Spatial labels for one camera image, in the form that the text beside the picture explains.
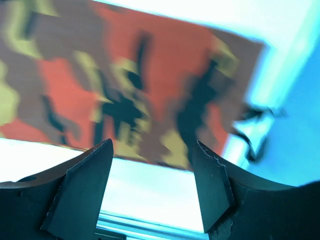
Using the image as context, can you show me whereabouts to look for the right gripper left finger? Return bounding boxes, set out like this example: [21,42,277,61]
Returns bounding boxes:
[0,139,114,240]

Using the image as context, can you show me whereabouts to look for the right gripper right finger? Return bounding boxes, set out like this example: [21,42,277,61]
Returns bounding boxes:
[191,141,320,240]

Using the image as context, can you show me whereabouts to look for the orange camouflage trousers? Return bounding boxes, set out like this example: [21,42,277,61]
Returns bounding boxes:
[0,0,285,170]

